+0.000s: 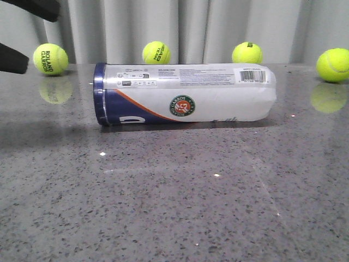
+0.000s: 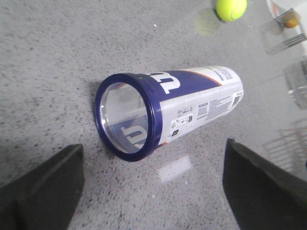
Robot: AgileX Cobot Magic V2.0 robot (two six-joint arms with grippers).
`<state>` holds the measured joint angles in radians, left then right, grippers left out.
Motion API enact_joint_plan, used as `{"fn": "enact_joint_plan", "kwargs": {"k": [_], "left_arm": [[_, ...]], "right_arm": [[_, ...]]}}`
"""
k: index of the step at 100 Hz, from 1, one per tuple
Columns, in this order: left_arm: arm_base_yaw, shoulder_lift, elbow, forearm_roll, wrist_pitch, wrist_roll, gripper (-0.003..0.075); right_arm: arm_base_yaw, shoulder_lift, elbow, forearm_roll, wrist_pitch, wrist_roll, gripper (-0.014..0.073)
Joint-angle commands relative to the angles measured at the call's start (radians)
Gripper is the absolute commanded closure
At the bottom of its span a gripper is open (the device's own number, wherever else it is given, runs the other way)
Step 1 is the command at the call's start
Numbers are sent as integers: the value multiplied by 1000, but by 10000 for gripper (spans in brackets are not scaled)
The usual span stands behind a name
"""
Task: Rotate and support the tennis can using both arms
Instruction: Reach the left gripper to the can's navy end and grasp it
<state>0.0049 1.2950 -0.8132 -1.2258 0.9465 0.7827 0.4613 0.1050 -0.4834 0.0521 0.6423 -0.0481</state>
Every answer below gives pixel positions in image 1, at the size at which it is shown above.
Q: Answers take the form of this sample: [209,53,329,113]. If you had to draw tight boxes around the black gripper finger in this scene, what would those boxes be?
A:
[0,44,29,74]
[3,0,61,22]

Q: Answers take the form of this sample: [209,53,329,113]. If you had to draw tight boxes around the Wilson tennis ball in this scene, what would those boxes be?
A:
[232,41,263,63]

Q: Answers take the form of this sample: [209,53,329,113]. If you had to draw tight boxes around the plain yellow tennis ball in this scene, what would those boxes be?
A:
[316,48,348,82]

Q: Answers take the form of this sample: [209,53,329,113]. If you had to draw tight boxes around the Roland Garros tennis ball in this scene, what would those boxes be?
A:
[33,43,69,75]

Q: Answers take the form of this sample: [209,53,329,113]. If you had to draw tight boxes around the Head Team tennis ball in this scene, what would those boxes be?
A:
[142,41,171,64]

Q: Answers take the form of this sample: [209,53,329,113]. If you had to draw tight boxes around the white tennis ball can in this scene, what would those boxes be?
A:
[93,63,276,126]

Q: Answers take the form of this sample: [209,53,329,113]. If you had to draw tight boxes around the grey pleated curtain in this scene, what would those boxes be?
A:
[1,1,348,64]

